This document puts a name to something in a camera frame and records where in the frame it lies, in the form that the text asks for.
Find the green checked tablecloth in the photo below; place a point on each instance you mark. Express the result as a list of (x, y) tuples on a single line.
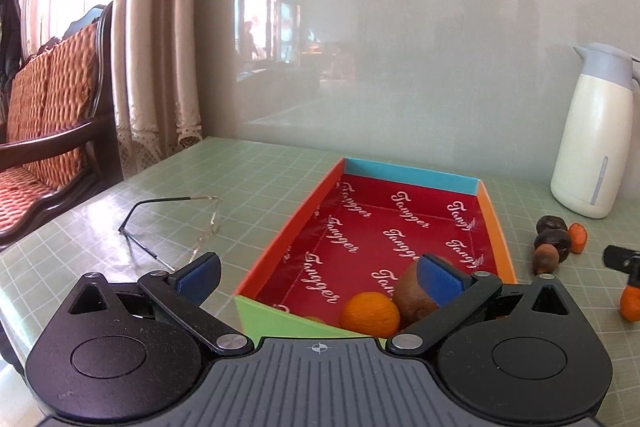
[(225, 187)]

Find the small beige longan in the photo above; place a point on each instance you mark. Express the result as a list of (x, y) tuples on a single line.
[(313, 320)]

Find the small orange kumquat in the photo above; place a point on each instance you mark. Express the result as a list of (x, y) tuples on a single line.
[(578, 238)]

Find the white thermos jug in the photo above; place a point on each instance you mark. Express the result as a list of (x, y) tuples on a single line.
[(590, 132)]

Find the thin metal eyeglasses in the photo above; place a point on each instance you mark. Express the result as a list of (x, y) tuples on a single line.
[(160, 201)]

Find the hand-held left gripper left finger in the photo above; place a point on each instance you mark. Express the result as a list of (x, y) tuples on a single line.
[(199, 278)]

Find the orange mandarin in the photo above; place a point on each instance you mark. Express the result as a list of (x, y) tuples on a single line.
[(370, 314), (631, 304)]

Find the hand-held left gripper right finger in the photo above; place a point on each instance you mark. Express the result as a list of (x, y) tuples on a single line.
[(440, 278)]

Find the colourful cardboard box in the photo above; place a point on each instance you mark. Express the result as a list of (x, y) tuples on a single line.
[(375, 217)]

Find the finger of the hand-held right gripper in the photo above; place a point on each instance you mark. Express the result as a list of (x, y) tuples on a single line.
[(615, 256)]

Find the brown kiwi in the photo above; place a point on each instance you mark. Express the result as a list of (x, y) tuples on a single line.
[(407, 292)]

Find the beige lace-trimmed curtain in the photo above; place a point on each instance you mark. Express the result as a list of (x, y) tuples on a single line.
[(160, 32)]

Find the dark hanging coat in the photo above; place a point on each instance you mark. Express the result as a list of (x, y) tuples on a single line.
[(10, 32)]

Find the dark brown wrinkled fruit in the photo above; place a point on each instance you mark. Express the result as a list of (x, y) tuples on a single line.
[(545, 259), (551, 224), (556, 243)]

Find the wooden sofa with orange cushions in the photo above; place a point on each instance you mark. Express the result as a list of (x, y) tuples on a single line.
[(50, 107)]

